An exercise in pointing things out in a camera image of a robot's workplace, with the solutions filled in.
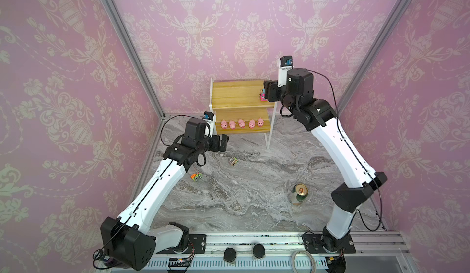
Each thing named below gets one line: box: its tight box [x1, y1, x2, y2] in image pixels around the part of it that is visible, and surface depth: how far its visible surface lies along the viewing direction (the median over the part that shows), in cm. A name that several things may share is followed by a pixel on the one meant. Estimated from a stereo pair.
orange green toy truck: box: [190, 172, 203, 182], surface depth 93 cm
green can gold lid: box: [294, 183, 309, 202], surface depth 79 cm
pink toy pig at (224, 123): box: [220, 118, 228, 130], surface depth 94 cm
